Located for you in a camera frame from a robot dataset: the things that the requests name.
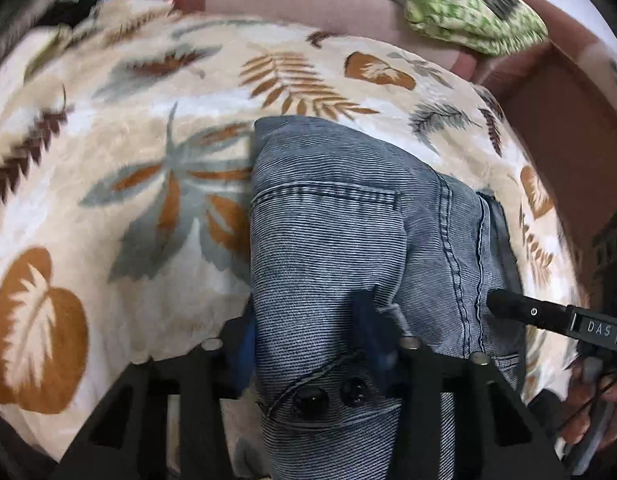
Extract dark cloth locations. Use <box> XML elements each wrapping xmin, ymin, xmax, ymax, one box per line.
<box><xmin>38</xmin><ymin>0</ymin><xmax>119</xmax><ymax>28</ymax></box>

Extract grey-blue denim pants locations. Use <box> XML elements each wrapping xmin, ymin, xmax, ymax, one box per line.
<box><xmin>248</xmin><ymin>115</ymin><xmax>527</xmax><ymax>480</ymax></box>

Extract beige striped cushion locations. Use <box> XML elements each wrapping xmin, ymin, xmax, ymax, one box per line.
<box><xmin>0</xmin><ymin>0</ymin><xmax>62</xmax><ymax>66</ymax></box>

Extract green patterned cloth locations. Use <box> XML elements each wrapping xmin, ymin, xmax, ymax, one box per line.
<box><xmin>401</xmin><ymin>0</ymin><xmax>549</xmax><ymax>56</ymax></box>

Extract leaf-printed fleece blanket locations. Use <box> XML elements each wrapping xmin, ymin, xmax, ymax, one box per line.
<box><xmin>0</xmin><ymin>0</ymin><xmax>589</xmax><ymax>480</ymax></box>

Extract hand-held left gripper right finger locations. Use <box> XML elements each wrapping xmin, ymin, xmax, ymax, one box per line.
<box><xmin>351</xmin><ymin>290</ymin><xmax>569</xmax><ymax>480</ymax></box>

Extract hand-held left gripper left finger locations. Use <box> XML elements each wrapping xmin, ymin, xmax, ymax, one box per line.
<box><xmin>53</xmin><ymin>305</ymin><xmax>259</xmax><ymax>480</ymax></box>

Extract brown wooden headboard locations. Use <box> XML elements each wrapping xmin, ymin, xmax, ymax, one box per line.
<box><xmin>469</xmin><ymin>0</ymin><xmax>617</xmax><ymax>241</ymax></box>

